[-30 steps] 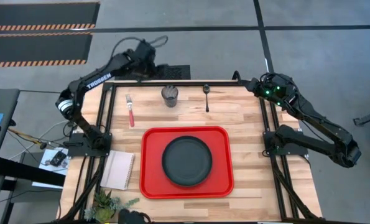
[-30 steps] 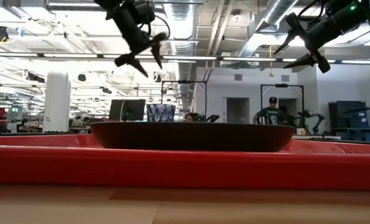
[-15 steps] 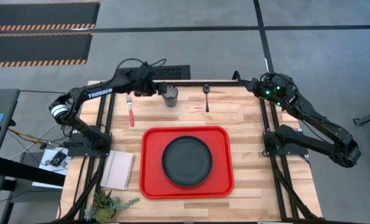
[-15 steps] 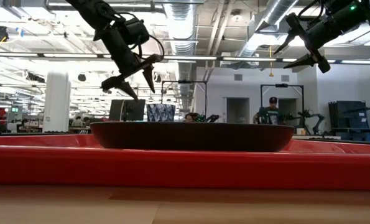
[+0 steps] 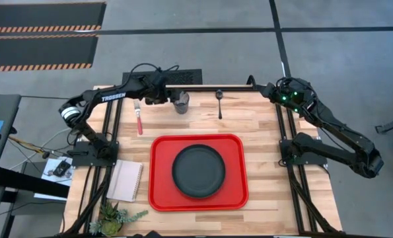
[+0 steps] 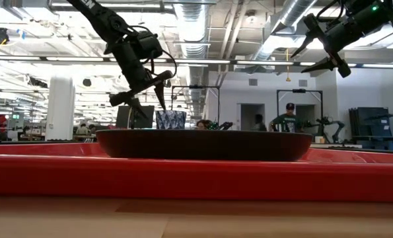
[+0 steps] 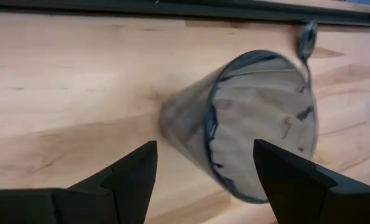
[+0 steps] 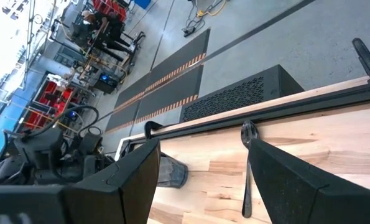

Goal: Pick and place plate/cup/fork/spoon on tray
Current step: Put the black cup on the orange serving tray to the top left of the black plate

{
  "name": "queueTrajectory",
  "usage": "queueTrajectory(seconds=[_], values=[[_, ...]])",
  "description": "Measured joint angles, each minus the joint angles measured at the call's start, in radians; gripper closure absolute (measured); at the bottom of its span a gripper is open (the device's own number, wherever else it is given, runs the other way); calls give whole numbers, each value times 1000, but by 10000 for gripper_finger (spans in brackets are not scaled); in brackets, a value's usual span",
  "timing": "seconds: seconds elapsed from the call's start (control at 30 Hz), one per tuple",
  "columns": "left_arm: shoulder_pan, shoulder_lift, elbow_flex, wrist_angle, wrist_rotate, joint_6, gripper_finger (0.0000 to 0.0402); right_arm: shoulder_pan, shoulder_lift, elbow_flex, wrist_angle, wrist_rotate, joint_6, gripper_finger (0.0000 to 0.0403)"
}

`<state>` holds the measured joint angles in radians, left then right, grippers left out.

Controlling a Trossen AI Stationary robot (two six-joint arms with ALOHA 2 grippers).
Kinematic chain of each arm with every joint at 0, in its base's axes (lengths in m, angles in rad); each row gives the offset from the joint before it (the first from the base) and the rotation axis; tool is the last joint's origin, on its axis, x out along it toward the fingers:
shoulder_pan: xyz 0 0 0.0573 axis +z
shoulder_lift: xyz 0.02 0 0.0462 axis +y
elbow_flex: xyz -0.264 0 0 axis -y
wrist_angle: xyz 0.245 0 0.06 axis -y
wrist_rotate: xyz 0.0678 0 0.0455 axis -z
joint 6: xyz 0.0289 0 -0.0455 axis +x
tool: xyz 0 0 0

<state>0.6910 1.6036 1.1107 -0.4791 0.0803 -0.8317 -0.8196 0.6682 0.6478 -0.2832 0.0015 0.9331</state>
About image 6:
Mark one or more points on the black round plate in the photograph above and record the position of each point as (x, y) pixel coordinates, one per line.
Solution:
(202, 145)

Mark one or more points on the yellow hanging pendant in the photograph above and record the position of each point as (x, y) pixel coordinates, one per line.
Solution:
(288, 78)

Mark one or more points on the red plastic tray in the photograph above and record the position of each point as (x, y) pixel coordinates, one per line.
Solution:
(196, 180)

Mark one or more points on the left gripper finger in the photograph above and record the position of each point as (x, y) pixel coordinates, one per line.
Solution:
(160, 94)
(137, 105)

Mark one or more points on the person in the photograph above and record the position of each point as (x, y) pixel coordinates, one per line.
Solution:
(259, 123)
(287, 122)
(82, 130)
(202, 125)

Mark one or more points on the dark faceted glass cup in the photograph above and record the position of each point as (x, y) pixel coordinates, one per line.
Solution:
(171, 119)

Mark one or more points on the black camera gantry frame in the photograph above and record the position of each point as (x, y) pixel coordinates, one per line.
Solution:
(196, 87)
(298, 90)

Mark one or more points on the silver ceiling air duct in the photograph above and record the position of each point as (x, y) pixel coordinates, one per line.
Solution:
(193, 33)
(292, 13)

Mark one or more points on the white round column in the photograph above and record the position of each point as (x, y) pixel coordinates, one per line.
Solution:
(60, 109)

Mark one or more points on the dark blue equipment rack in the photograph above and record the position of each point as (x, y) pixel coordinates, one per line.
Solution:
(371, 125)

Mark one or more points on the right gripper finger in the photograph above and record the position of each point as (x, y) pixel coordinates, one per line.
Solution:
(323, 64)
(307, 42)

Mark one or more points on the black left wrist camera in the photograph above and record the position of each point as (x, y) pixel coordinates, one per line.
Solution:
(148, 44)

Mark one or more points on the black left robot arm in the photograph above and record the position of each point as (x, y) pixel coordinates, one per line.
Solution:
(97, 16)

